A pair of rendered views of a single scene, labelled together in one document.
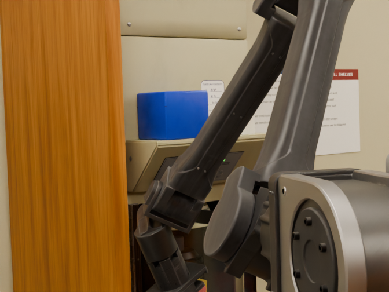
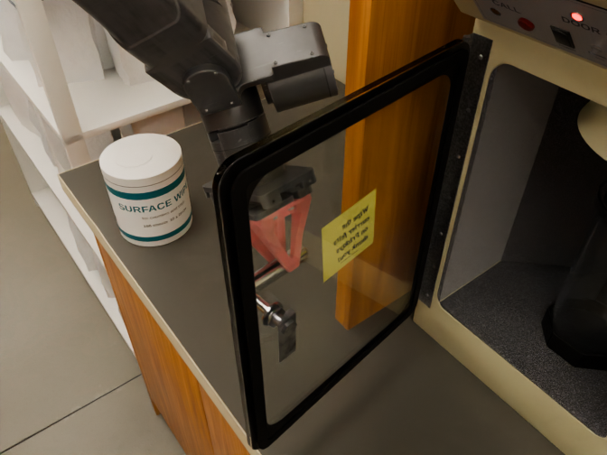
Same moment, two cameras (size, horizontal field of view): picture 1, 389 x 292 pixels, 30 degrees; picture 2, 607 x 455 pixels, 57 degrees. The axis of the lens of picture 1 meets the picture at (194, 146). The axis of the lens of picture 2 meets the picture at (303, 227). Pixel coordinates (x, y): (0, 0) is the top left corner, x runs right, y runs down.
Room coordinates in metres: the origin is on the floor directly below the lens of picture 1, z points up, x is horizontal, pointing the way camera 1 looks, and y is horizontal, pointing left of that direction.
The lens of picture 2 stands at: (1.22, -0.39, 1.61)
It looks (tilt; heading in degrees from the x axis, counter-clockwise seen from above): 42 degrees down; 89
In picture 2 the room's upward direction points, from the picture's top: straight up
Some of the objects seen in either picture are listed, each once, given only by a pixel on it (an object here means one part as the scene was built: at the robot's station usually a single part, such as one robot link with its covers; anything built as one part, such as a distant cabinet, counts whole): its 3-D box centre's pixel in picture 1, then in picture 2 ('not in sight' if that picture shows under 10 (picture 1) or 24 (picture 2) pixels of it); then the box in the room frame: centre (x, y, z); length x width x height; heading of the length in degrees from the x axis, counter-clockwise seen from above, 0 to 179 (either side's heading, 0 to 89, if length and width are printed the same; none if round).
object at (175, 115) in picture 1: (172, 115); not in sight; (1.40, 0.04, 1.56); 0.10 x 0.10 x 0.09; 36
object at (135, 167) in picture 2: not in sight; (148, 190); (0.98, 0.37, 1.02); 0.13 x 0.13 x 0.15
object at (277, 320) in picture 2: not in sight; (283, 334); (1.21, -0.07, 1.18); 0.02 x 0.02 x 0.06; 43
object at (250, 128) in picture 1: (238, 119); not in sight; (1.49, -0.09, 1.54); 0.05 x 0.05 x 0.06; 52
